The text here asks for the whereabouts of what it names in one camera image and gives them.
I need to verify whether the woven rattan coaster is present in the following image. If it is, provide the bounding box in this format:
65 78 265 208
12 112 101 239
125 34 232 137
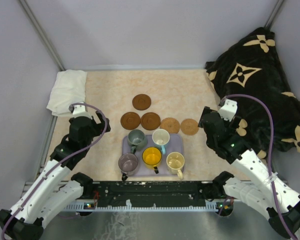
160 117 181 134
180 118 199 136

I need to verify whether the dark brown wooden coaster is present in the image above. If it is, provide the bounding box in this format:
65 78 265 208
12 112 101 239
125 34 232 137
132 94 152 111

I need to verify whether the yellow mug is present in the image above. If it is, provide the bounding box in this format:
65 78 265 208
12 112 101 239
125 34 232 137
142 147 162 174

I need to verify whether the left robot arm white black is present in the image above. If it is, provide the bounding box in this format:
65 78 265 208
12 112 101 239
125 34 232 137
0 110 111 240

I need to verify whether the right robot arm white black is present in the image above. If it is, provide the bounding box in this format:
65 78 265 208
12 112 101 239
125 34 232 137
198 106 300 239

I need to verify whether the white folded cloth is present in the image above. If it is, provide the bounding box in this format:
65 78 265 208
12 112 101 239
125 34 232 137
46 70 88 117

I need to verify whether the cream mug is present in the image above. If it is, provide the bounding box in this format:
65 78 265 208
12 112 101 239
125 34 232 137
166 152 185 181

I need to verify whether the grey green mug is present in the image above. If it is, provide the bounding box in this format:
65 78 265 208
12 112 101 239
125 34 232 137
127 129 148 154

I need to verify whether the white light-blue mug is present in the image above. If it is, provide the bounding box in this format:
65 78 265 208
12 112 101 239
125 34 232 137
152 129 170 155

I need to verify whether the purple mug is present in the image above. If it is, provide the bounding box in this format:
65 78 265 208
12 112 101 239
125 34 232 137
118 153 139 182

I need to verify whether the black floral blanket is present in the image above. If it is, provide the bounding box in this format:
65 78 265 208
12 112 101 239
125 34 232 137
205 27 300 153

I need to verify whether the lavender plastic tray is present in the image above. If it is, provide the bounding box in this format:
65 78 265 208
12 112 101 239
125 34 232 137
133 133 184 177

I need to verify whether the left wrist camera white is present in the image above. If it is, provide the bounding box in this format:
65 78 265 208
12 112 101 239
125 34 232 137
68 102 92 119

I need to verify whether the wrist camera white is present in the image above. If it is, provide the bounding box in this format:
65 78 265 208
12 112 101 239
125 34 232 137
68 102 92 119
217 99 238 122

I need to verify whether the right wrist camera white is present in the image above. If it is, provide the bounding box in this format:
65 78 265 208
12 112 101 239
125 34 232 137
217 99 238 122

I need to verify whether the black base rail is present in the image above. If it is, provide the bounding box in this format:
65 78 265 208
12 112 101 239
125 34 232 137
78 181 226 208

